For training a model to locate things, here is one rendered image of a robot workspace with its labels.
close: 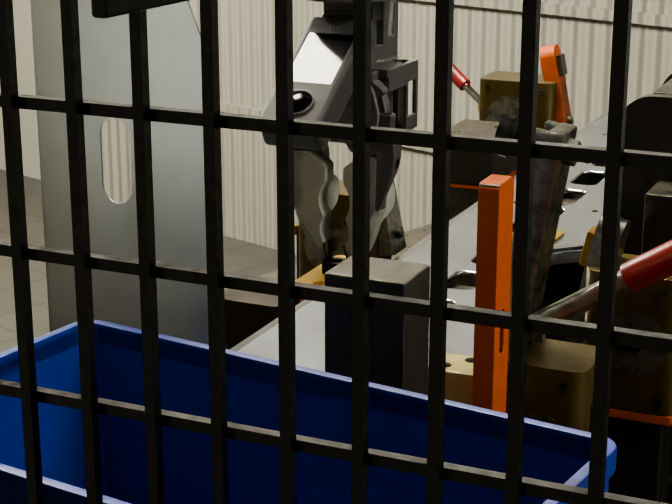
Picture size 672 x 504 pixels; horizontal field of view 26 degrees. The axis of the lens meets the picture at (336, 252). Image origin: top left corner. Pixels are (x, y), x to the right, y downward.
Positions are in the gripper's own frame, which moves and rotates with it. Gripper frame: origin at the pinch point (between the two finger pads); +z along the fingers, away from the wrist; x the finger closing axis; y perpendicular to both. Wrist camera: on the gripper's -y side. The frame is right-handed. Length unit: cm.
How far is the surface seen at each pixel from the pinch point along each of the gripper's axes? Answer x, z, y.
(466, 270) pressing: 0.8, 10.2, 32.0
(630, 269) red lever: -22.3, -1.8, -0.9
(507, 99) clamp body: 19, 6, 102
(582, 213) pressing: -4, 10, 57
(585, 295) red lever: -19.3, 0.5, -0.8
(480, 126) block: 17, 7, 84
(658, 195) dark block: -19.2, -1.6, 21.6
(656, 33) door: 38, 20, 287
